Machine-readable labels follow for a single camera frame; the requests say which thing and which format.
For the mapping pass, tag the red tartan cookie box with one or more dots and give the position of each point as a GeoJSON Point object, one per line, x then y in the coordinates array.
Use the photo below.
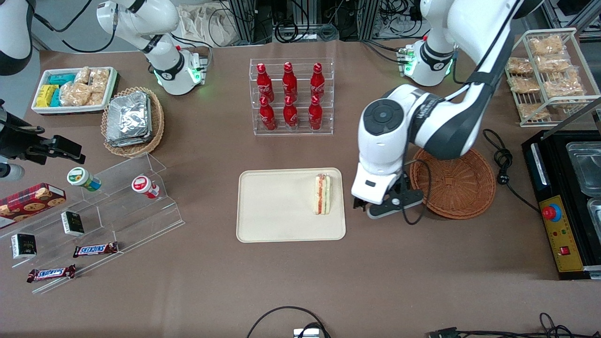
{"type": "Point", "coordinates": [33, 202]}

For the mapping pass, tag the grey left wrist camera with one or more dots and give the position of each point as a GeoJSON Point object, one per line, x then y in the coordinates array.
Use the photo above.
{"type": "Point", "coordinates": [408, 199]}

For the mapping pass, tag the teal snack pack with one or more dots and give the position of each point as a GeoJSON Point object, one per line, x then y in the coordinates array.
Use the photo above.
{"type": "Point", "coordinates": [61, 79]}
{"type": "Point", "coordinates": [56, 98]}

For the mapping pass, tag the red emergency stop button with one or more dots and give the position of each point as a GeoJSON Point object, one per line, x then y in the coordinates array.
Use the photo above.
{"type": "Point", "coordinates": [551, 212]}

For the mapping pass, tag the triangular white bread sandwich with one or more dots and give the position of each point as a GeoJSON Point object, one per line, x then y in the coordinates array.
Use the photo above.
{"type": "Point", "coordinates": [322, 195]}

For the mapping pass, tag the ribbed aluminium frame post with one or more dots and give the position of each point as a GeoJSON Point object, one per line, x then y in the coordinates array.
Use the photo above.
{"type": "Point", "coordinates": [307, 11]}
{"type": "Point", "coordinates": [368, 19]}
{"type": "Point", "coordinates": [243, 21]}

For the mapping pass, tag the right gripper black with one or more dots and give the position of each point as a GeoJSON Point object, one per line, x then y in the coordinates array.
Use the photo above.
{"type": "Point", "coordinates": [18, 141]}

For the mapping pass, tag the black appliance yellow panel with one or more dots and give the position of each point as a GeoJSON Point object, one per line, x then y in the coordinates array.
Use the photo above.
{"type": "Point", "coordinates": [573, 202]}

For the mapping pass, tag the brown round wicker basket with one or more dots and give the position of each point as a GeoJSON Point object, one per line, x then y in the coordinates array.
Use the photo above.
{"type": "Point", "coordinates": [460, 188]}

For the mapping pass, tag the grey metal bar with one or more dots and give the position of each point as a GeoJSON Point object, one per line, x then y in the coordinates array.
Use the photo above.
{"type": "Point", "coordinates": [577, 111]}

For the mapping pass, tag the clear acrylic bottle rack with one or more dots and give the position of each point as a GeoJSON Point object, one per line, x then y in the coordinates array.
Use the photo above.
{"type": "Point", "coordinates": [279, 133]}

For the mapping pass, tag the foil wrapped pack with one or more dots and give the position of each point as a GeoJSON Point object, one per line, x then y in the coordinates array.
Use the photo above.
{"type": "Point", "coordinates": [127, 117]}
{"type": "Point", "coordinates": [136, 143]}

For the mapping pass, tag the white rectangular snack bin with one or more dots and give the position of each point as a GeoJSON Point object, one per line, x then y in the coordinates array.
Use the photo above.
{"type": "Point", "coordinates": [70, 111]}

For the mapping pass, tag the red cola bottle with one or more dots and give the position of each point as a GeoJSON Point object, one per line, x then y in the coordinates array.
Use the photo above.
{"type": "Point", "coordinates": [264, 82]}
{"type": "Point", "coordinates": [290, 116]}
{"type": "Point", "coordinates": [289, 80]}
{"type": "Point", "coordinates": [315, 116]}
{"type": "Point", "coordinates": [318, 80]}
{"type": "Point", "coordinates": [267, 117]}

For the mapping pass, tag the yellow snack pack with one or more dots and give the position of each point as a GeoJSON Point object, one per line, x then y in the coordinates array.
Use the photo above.
{"type": "Point", "coordinates": [46, 95]}

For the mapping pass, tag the light wicker basket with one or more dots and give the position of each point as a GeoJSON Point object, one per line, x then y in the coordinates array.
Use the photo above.
{"type": "Point", "coordinates": [158, 117]}

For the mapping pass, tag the small metal pan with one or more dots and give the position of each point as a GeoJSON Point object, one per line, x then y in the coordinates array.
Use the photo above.
{"type": "Point", "coordinates": [595, 219]}

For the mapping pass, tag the beige cloth bag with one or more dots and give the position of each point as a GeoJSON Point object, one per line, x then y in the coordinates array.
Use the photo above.
{"type": "Point", "coordinates": [206, 26]}

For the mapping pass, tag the clear bag crispy snacks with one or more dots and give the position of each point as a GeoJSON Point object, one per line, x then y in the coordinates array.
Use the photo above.
{"type": "Point", "coordinates": [534, 111]}
{"type": "Point", "coordinates": [99, 80]}
{"type": "Point", "coordinates": [566, 88]}
{"type": "Point", "coordinates": [553, 64]}
{"type": "Point", "coordinates": [546, 45]}
{"type": "Point", "coordinates": [525, 85]}
{"type": "Point", "coordinates": [74, 94]}
{"type": "Point", "coordinates": [520, 66]}
{"type": "Point", "coordinates": [83, 75]}
{"type": "Point", "coordinates": [96, 98]}

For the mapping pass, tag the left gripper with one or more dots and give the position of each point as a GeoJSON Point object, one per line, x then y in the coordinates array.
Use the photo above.
{"type": "Point", "coordinates": [358, 203]}

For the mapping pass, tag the green lid snack jar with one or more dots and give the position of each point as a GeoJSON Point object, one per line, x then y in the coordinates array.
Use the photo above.
{"type": "Point", "coordinates": [77, 177]}

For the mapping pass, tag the Snickers chocolate bar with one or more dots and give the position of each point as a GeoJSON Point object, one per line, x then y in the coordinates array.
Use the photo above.
{"type": "Point", "coordinates": [95, 249]}
{"type": "Point", "coordinates": [50, 273]}

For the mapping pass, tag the beige plastic tray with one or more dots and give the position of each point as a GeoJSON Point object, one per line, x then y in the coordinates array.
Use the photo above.
{"type": "Point", "coordinates": [277, 206]}

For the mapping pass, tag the large metal pan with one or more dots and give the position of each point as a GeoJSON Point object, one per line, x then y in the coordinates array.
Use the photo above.
{"type": "Point", "coordinates": [584, 169]}

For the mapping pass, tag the grey device box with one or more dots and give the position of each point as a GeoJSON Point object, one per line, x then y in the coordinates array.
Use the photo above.
{"type": "Point", "coordinates": [307, 333]}

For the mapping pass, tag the small black tea box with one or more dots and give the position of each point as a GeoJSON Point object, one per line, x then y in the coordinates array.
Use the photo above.
{"type": "Point", "coordinates": [73, 224]}
{"type": "Point", "coordinates": [23, 246]}

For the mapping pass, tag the red lid snack jar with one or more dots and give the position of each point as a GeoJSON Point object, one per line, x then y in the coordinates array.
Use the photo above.
{"type": "Point", "coordinates": [141, 184]}

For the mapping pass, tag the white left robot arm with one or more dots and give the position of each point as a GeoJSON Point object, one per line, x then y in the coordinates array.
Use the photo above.
{"type": "Point", "coordinates": [441, 126]}

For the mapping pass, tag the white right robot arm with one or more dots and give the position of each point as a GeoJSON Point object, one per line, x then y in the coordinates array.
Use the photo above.
{"type": "Point", "coordinates": [141, 21]}

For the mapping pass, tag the clear acrylic stepped stand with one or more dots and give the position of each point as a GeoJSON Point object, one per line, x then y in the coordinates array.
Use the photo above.
{"type": "Point", "coordinates": [117, 206]}

